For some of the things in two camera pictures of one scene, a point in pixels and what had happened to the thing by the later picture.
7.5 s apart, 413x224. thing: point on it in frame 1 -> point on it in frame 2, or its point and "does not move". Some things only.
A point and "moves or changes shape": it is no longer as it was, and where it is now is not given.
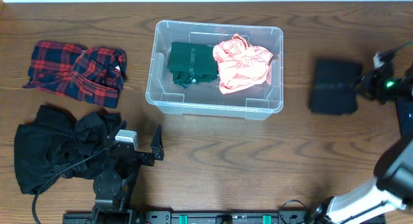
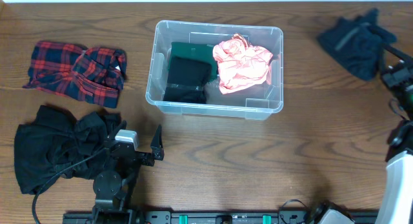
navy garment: (405, 110) moves or changes shape
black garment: (333, 86) -> (186, 80)
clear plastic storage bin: (216, 69) does not move
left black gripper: (142, 155) does not move
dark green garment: (192, 62) does not move
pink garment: (241, 65) does not move
